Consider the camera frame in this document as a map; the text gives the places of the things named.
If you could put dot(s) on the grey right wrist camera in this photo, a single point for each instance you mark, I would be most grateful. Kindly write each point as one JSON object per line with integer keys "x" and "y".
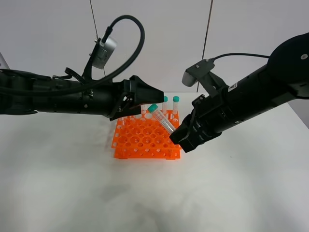
{"x": 201, "y": 72}

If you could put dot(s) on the teal-capped test tube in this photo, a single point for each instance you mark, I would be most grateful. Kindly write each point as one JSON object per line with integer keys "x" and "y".
{"x": 169, "y": 121}

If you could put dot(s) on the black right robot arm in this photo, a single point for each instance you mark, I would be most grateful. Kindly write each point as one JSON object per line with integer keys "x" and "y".
{"x": 284, "y": 78}

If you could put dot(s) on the row tube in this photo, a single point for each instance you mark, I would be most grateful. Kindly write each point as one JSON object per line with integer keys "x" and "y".
{"x": 175, "y": 100}
{"x": 164, "y": 105}

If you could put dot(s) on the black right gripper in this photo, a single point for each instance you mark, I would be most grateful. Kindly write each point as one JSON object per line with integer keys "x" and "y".
{"x": 208, "y": 119}

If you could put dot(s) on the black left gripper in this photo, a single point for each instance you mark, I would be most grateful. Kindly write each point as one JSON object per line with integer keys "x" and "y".
{"x": 129, "y": 95}

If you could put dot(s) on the orange test tube rack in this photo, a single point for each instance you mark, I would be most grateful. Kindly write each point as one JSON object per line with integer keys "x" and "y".
{"x": 143, "y": 137}

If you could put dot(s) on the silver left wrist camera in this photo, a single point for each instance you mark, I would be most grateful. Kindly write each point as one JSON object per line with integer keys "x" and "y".
{"x": 102, "y": 52}

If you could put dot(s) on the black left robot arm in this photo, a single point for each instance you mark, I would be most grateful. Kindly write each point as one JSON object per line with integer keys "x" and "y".
{"x": 111, "y": 100}

